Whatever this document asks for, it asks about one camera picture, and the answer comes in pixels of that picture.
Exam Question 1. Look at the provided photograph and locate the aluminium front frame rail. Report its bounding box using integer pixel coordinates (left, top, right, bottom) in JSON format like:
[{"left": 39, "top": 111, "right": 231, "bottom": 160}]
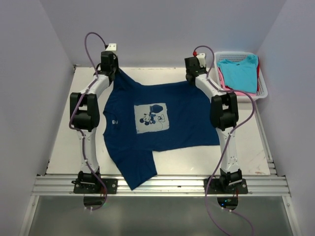
[{"left": 31, "top": 175, "right": 291, "bottom": 197}]

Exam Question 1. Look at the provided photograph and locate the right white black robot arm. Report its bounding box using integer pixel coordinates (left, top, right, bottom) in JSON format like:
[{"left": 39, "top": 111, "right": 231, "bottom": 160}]
[{"left": 184, "top": 54, "right": 242, "bottom": 193}]

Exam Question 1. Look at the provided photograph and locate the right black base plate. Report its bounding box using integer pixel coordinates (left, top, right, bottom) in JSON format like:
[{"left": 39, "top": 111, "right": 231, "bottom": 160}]
[{"left": 203, "top": 170, "right": 249, "bottom": 195}]

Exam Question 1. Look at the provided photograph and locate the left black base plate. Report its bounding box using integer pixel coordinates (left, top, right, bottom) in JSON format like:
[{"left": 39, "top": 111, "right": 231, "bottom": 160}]
[{"left": 71, "top": 171, "right": 118, "bottom": 194}]

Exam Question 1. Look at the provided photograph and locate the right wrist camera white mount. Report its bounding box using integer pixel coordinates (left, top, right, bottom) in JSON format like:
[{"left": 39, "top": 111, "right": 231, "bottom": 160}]
[{"left": 192, "top": 51, "right": 206, "bottom": 68}]

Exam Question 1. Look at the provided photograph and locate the navy blue printed t-shirt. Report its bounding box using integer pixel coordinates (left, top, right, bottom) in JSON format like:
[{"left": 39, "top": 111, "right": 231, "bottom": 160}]
[{"left": 103, "top": 72, "right": 220, "bottom": 189}]

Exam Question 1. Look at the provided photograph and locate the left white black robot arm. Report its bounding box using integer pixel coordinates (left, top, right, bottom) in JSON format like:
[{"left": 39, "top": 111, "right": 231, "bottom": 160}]
[{"left": 69, "top": 49, "right": 119, "bottom": 176}]

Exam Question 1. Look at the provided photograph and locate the red folded t-shirt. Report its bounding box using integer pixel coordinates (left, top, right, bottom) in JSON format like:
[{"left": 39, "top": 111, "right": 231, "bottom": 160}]
[{"left": 256, "top": 58, "right": 260, "bottom": 80}]

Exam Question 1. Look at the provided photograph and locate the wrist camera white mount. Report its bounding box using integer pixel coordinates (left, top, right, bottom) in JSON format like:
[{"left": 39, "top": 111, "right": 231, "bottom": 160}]
[
  {"left": 192, "top": 51, "right": 206, "bottom": 68},
  {"left": 105, "top": 43, "right": 117, "bottom": 54}
]

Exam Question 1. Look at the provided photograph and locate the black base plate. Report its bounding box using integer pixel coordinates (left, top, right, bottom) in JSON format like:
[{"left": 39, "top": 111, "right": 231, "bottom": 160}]
[
  {"left": 203, "top": 170, "right": 249, "bottom": 195},
  {"left": 71, "top": 171, "right": 118, "bottom": 194}
]

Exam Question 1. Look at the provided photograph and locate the pink folded t-shirt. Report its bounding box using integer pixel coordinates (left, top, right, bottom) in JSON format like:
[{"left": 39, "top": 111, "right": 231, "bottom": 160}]
[{"left": 217, "top": 67, "right": 246, "bottom": 96}]

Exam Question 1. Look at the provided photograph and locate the turquoise folded t-shirt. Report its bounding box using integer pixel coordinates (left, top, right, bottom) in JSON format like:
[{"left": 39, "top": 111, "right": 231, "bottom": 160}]
[{"left": 217, "top": 54, "right": 258, "bottom": 93}]

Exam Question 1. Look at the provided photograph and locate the white plastic laundry basket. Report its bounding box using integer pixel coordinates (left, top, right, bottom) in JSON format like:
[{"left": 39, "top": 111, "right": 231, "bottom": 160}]
[{"left": 214, "top": 51, "right": 268, "bottom": 102}]

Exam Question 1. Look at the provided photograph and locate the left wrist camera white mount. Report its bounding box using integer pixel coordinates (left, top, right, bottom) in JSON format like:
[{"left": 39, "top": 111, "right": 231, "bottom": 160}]
[{"left": 105, "top": 43, "right": 117, "bottom": 54}]

